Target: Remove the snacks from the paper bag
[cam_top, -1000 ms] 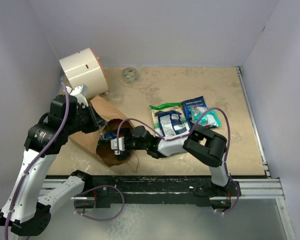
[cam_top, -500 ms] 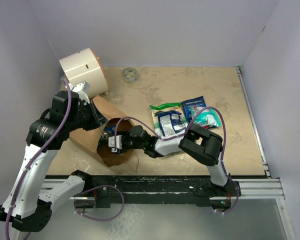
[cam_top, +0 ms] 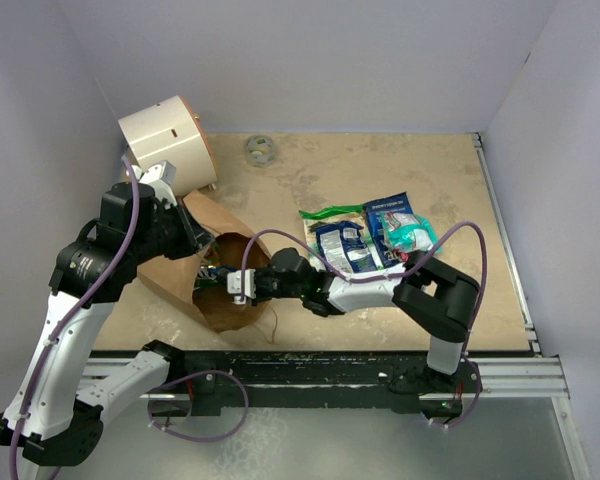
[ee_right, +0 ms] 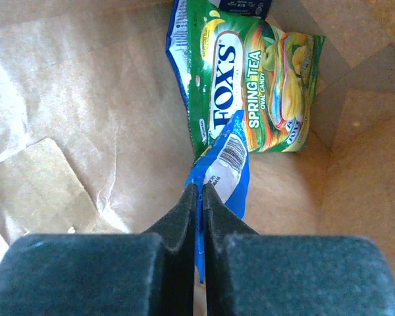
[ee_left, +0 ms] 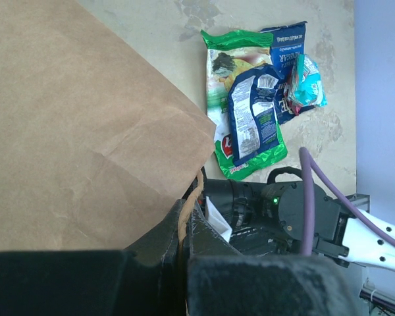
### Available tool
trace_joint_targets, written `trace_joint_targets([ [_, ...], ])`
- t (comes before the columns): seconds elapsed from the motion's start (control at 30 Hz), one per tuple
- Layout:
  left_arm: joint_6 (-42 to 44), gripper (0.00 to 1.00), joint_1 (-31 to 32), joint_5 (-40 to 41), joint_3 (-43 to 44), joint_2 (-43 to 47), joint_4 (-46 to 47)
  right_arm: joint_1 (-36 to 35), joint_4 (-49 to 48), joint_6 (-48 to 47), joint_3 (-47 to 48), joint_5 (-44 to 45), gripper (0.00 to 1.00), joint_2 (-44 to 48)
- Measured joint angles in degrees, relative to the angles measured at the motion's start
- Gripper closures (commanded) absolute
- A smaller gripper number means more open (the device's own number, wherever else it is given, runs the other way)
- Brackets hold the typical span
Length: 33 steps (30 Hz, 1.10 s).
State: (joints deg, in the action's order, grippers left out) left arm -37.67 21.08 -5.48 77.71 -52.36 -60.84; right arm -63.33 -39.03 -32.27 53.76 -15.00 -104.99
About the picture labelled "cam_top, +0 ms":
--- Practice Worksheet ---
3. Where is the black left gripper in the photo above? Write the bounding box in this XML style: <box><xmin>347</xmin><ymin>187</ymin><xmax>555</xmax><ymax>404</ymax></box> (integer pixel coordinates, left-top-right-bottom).
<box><xmin>131</xmin><ymin>195</ymin><xmax>215</xmax><ymax>265</ymax></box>

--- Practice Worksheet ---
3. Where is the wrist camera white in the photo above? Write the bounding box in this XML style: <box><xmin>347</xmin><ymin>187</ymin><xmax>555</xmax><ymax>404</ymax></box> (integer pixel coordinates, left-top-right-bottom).
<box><xmin>128</xmin><ymin>161</ymin><xmax>177</xmax><ymax>209</ymax></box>
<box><xmin>226</xmin><ymin>269</ymin><xmax>256</xmax><ymax>306</ymax></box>

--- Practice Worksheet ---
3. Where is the blue white snack packet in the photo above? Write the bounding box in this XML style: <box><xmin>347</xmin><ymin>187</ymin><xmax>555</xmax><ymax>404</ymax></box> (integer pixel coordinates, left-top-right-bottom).
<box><xmin>315</xmin><ymin>221</ymin><xmax>378</xmax><ymax>274</ymax></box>

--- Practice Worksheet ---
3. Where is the clear plastic tape roll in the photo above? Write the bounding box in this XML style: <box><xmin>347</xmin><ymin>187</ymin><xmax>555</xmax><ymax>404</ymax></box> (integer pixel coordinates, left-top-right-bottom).
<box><xmin>244</xmin><ymin>135</ymin><xmax>277</xmax><ymax>168</ymax></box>

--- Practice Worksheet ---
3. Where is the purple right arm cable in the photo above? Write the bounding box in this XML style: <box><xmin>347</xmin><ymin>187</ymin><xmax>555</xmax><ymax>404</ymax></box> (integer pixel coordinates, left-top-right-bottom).
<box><xmin>237</xmin><ymin>221</ymin><xmax>489</xmax><ymax>356</ymax></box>

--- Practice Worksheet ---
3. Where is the green yellow candy packet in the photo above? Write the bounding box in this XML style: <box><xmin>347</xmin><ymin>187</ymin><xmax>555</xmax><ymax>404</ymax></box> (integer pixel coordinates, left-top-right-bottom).
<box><xmin>201</xmin><ymin>245</ymin><xmax>221</xmax><ymax>269</ymax></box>

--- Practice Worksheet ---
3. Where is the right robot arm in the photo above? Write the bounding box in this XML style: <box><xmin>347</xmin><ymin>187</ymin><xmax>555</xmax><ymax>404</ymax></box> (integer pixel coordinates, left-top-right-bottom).
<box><xmin>245</xmin><ymin>248</ymin><xmax>481</xmax><ymax>391</ymax></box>

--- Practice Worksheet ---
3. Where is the brown paper bag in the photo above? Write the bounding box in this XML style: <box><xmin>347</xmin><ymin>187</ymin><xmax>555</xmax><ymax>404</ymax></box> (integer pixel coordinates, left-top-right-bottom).
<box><xmin>138</xmin><ymin>191</ymin><xmax>276</xmax><ymax>333</ymax></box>

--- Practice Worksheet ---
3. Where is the teal snack packet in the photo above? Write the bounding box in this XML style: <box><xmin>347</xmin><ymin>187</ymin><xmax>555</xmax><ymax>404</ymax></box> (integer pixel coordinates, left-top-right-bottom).
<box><xmin>380</xmin><ymin>211</ymin><xmax>438</xmax><ymax>253</ymax></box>

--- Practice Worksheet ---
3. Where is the green snack packet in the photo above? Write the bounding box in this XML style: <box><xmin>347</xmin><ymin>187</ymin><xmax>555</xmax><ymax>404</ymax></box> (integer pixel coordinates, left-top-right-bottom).
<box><xmin>299</xmin><ymin>205</ymin><xmax>368</xmax><ymax>258</ymax></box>

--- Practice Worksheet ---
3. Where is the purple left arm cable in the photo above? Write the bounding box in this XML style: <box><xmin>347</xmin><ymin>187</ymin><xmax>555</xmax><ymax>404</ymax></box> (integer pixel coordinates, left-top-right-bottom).
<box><xmin>7</xmin><ymin>154</ymin><xmax>141</xmax><ymax>480</ymax></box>

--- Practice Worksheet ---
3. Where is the white cylindrical container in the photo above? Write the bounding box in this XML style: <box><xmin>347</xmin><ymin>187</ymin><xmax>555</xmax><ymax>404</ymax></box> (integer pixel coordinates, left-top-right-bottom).
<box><xmin>118</xmin><ymin>95</ymin><xmax>219</xmax><ymax>196</ymax></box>

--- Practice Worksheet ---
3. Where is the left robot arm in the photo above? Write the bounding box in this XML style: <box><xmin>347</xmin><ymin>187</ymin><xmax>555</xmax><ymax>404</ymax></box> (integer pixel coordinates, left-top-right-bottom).
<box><xmin>0</xmin><ymin>180</ymin><xmax>213</xmax><ymax>469</ymax></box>

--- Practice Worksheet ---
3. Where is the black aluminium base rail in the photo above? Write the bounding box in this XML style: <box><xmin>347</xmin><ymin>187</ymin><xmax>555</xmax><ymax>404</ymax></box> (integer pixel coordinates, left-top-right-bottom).
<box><xmin>78</xmin><ymin>345</ymin><xmax>569</xmax><ymax>422</ymax></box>

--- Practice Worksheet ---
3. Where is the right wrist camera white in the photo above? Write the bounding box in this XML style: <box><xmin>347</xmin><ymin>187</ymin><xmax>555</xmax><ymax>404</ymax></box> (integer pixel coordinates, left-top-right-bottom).
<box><xmin>226</xmin><ymin>269</ymin><xmax>256</xmax><ymax>306</ymax></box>

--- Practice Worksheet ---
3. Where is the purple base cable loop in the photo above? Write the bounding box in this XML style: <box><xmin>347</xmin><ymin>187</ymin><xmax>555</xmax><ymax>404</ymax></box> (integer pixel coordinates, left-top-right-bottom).
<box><xmin>147</xmin><ymin>368</ymin><xmax>251</xmax><ymax>443</ymax></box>

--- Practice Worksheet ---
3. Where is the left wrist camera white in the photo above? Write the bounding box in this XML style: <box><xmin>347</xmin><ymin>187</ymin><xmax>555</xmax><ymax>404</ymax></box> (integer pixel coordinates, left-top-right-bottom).
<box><xmin>128</xmin><ymin>161</ymin><xmax>177</xmax><ymax>209</ymax></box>

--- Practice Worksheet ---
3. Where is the dark blue cookie packet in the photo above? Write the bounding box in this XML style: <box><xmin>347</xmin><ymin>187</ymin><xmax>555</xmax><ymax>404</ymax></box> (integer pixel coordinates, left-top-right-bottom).
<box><xmin>194</xmin><ymin>266</ymin><xmax>232</xmax><ymax>290</ymax></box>

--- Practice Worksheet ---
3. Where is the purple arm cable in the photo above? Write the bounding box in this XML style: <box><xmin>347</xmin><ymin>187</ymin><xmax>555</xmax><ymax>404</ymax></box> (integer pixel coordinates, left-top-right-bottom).
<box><xmin>237</xmin><ymin>221</ymin><xmax>489</xmax><ymax>356</ymax></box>
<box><xmin>7</xmin><ymin>154</ymin><xmax>141</xmax><ymax>480</ymax></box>

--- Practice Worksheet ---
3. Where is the blue chips bag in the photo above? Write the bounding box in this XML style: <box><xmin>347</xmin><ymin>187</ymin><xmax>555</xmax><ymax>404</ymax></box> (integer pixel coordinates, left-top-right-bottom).
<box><xmin>363</xmin><ymin>192</ymin><xmax>420</xmax><ymax>268</ymax></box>

